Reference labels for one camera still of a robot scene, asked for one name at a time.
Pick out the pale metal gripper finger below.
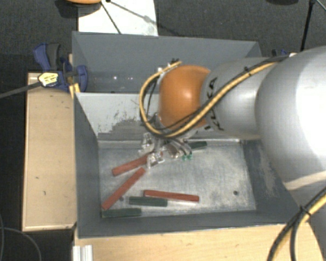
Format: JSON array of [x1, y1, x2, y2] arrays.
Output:
[[146, 151, 166, 169], [138, 132, 155, 156]]

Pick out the dark green flat block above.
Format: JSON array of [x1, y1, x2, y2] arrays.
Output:
[[188, 141, 208, 151], [102, 207, 143, 219], [128, 196, 169, 208]]

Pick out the red-brown flat block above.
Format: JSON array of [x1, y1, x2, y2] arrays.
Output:
[[111, 154, 149, 177], [101, 167, 147, 212], [143, 189, 200, 203]]

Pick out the grey metal bin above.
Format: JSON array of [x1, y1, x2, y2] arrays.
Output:
[[71, 30, 301, 239]]

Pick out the pale wood flat board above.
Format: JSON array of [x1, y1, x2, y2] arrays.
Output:
[[22, 71, 78, 232]]

